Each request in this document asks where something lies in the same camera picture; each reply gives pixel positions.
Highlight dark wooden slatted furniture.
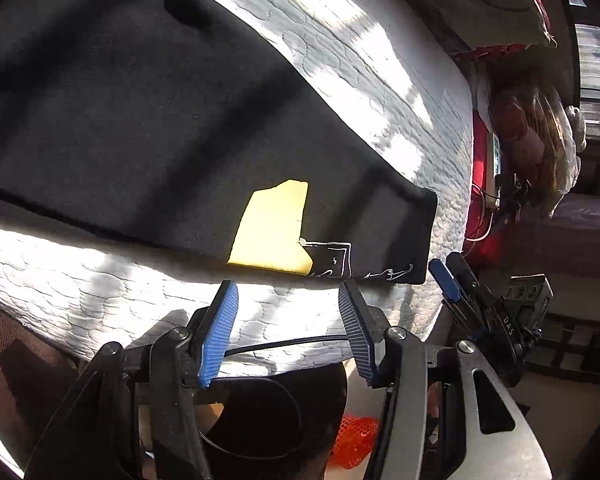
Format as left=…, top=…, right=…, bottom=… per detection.
left=522, top=310, right=600, bottom=388

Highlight beige floral pillow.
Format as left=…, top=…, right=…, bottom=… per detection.
left=370, top=0, right=558, bottom=56

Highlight white quilted bed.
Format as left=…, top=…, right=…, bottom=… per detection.
left=0, top=0, right=476, bottom=376

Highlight window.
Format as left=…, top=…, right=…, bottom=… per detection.
left=560, top=0, right=600, bottom=141

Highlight orange mesh bag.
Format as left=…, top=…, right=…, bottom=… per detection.
left=330, top=412, right=381, bottom=470

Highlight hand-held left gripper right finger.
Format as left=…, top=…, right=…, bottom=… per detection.
left=338, top=279, right=553, bottom=480

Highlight person's brown trouser leg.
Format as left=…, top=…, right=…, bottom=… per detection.
left=200, top=362, right=348, bottom=480

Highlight black pants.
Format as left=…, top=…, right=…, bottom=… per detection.
left=0, top=0, right=438, bottom=286

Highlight red cloth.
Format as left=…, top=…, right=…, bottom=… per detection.
left=462, top=107, right=511, bottom=266

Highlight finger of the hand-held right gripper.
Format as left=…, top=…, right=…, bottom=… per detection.
left=446, top=251, right=486, bottom=311
left=428, top=258, right=463, bottom=306

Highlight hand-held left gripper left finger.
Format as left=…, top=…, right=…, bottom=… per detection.
left=25, top=280, right=241, bottom=480

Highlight black cable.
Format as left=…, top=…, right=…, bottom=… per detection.
left=200, top=335, right=353, bottom=461

